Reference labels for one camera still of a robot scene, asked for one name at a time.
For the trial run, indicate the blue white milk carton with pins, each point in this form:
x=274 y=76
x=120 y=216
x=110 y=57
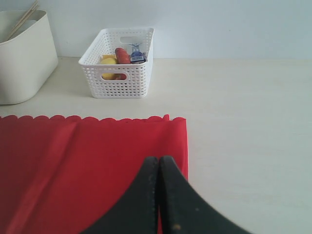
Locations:
x=136 y=56

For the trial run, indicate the red scalloped cloth mat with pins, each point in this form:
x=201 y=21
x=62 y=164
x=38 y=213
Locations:
x=60 y=174

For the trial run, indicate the white perforated plastic basket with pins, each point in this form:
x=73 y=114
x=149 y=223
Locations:
x=138 y=75

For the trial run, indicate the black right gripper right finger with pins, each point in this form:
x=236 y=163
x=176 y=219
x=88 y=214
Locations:
x=183 y=210

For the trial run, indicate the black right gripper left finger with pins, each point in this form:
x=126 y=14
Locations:
x=136 y=212

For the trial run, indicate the yellow lemon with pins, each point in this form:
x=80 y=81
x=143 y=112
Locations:
x=108 y=61

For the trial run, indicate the cream plastic bin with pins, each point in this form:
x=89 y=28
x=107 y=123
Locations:
x=28 y=59

